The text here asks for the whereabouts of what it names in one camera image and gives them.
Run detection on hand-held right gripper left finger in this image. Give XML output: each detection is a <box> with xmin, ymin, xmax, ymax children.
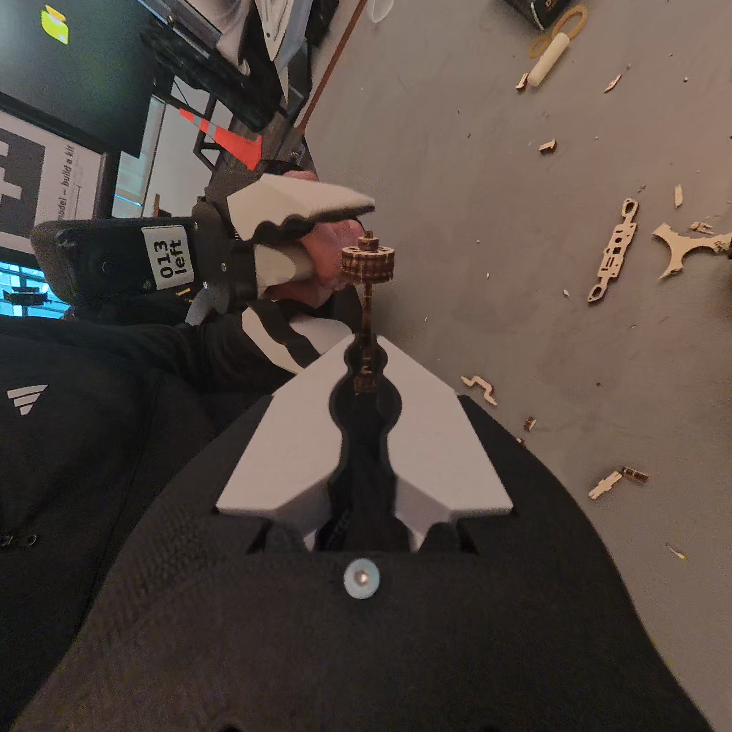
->
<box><xmin>216</xmin><ymin>333</ymin><xmax>364</xmax><ymax>552</ymax></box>

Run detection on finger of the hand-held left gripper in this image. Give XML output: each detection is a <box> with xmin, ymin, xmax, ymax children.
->
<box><xmin>240</xmin><ymin>306</ymin><xmax>352</xmax><ymax>375</ymax></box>
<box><xmin>227</xmin><ymin>174</ymin><xmax>376</xmax><ymax>244</ymax></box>

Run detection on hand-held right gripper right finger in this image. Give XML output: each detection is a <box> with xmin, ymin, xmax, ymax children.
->
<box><xmin>372</xmin><ymin>334</ymin><xmax>514</xmax><ymax>552</ymax></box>

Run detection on wooden wheel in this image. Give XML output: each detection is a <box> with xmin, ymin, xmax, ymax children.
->
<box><xmin>341</xmin><ymin>231</ymin><xmax>396</xmax><ymax>395</ymax></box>

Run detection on black model kit box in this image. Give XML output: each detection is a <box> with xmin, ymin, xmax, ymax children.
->
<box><xmin>506</xmin><ymin>0</ymin><xmax>574</xmax><ymax>33</ymax></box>

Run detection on slotted wooden link bar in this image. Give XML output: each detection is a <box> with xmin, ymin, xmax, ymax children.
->
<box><xmin>587</xmin><ymin>198</ymin><xmax>641</xmax><ymax>303</ymax></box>

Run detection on person's left hand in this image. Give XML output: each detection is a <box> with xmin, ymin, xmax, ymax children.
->
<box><xmin>266</xmin><ymin>219</ymin><xmax>367</xmax><ymax>310</ymax></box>

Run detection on zigzag wooden part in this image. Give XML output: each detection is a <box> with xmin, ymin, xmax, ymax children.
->
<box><xmin>461</xmin><ymin>376</ymin><xmax>499</xmax><ymax>407</ymax></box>

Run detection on orange cloth grey stripes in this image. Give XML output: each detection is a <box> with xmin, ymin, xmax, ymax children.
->
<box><xmin>179</xmin><ymin>108</ymin><xmax>263</xmax><ymax>171</ymax></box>

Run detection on white printed sign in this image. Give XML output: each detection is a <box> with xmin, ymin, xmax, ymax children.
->
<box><xmin>0</xmin><ymin>109</ymin><xmax>108</xmax><ymax>256</ymax></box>

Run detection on long brown wooden stick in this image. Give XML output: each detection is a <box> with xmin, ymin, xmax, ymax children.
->
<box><xmin>294</xmin><ymin>0</ymin><xmax>368</xmax><ymax>136</ymax></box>

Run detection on wooden peg part dark tip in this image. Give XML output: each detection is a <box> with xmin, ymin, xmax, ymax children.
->
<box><xmin>589</xmin><ymin>466</ymin><xmax>650</xmax><ymax>501</ymax></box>

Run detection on black monitor yellow sticker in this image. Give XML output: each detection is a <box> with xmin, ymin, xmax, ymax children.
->
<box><xmin>0</xmin><ymin>0</ymin><xmax>173</xmax><ymax>159</ymax></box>

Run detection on person's black-clothed body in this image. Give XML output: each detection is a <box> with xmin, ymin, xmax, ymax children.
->
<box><xmin>0</xmin><ymin>317</ymin><xmax>298</xmax><ymax>732</ymax></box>

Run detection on small cream cylinder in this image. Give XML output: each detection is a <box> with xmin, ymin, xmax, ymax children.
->
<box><xmin>526</xmin><ymin>33</ymin><xmax>572</xmax><ymax>88</ymax></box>

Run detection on branch-shaped plywood scrap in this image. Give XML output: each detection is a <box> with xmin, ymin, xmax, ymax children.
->
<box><xmin>652</xmin><ymin>222</ymin><xmax>732</xmax><ymax>280</ymax></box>

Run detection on thin tan ring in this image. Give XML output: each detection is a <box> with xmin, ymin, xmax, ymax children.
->
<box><xmin>552</xmin><ymin>5</ymin><xmax>589</xmax><ymax>39</ymax></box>

